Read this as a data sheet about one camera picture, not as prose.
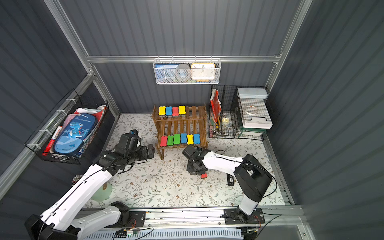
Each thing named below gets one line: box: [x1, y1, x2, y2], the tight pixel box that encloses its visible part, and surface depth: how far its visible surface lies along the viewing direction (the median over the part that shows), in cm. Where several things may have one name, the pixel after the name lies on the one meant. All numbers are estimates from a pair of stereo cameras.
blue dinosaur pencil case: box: [54, 113, 98, 156], surface depth 66 cm
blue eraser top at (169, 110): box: [166, 106, 173, 116], surface depth 84 cm
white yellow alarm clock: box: [191, 62, 216, 81], surface depth 90 cm
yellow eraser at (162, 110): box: [158, 106, 166, 116], surface depth 85 cm
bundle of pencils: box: [71, 174, 83, 187], surface depth 71 cm
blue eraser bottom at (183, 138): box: [180, 133, 188, 144], surface depth 87 cm
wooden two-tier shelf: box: [152, 103, 209, 160], surface depth 88 cm
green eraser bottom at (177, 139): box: [173, 134, 181, 144], surface depth 86 cm
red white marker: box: [42, 125, 63, 156], surface depth 66 cm
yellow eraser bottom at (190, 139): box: [187, 134, 194, 145], surface depth 86 cm
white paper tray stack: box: [237, 87, 273, 129], surface depth 98 cm
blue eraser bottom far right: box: [193, 134, 201, 144], surface depth 87 cm
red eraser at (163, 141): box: [159, 136, 168, 147], surface depth 86 cm
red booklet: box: [210, 88, 222, 124], surface depth 111 cm
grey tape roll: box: [175, 63, 191, 83], surface depth 90 cm
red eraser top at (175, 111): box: [172, 106, 179, 117], surface depth 84 cm
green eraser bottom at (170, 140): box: [167, 135, 174, 146], surface depth 86 cm
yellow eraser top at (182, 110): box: [178, 105, 186, 115], surface depth 85 cm
